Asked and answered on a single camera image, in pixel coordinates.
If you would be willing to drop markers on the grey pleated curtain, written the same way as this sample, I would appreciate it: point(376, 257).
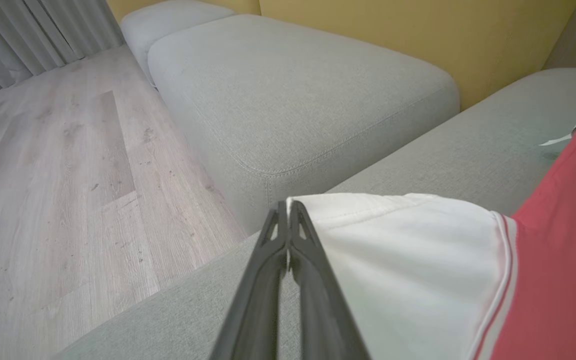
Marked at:
point(28, 35)

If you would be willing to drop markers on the grey sofa ottoman cushion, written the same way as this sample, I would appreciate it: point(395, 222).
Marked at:
point(293, 95)

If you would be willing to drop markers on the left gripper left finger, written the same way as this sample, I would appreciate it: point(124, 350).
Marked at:
point(258, 300)

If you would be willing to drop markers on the large grey sofa seat cushion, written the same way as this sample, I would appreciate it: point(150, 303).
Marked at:
point(468, 155)

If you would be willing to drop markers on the small grey sofa cushion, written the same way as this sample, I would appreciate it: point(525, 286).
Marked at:
point(163, 22)

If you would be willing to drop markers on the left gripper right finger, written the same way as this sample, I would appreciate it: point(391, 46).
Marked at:
point(320, 310)

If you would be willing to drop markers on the red and white sports jersey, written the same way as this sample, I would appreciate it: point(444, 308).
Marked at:
point(418, 270)

